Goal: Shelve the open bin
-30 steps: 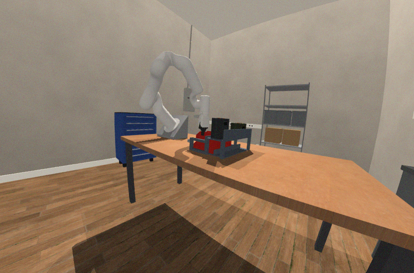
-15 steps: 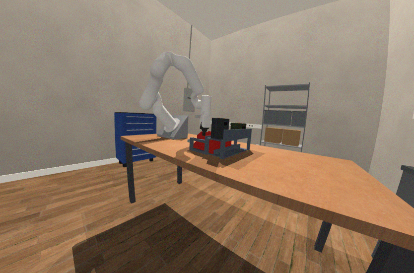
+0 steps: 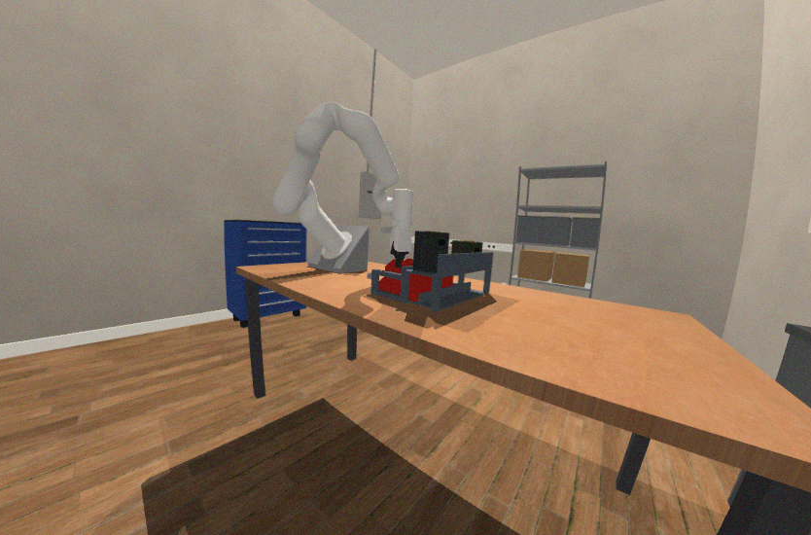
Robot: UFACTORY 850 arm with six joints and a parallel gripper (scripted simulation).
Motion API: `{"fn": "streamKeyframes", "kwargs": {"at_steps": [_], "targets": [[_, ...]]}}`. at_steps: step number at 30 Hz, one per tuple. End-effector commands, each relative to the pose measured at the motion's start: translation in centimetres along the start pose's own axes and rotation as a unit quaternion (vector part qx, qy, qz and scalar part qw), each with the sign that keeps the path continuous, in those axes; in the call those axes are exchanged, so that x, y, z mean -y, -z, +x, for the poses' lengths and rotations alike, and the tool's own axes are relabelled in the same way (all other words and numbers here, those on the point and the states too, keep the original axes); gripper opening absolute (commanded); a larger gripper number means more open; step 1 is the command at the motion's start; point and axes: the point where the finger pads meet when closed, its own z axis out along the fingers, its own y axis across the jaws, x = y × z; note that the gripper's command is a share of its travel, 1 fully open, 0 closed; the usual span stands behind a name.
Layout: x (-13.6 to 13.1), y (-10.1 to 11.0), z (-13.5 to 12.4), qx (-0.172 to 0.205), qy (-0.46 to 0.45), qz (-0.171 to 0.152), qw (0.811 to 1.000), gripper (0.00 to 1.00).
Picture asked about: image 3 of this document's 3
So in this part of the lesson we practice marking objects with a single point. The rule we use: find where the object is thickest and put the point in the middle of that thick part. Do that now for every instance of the dark grey case with orange latches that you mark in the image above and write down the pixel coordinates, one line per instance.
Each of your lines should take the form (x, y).
(427, 247)

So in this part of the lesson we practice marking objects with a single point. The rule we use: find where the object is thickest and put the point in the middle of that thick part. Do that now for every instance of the olive green tool case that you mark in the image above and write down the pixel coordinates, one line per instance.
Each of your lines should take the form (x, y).
(465, 247)

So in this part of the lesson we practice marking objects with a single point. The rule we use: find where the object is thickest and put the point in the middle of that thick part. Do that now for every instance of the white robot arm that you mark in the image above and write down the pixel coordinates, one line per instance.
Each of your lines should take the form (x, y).
(296, 191)

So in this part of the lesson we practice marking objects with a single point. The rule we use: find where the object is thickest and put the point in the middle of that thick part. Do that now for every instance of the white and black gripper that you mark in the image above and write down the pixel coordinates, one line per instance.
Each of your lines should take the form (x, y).
(400, 244)

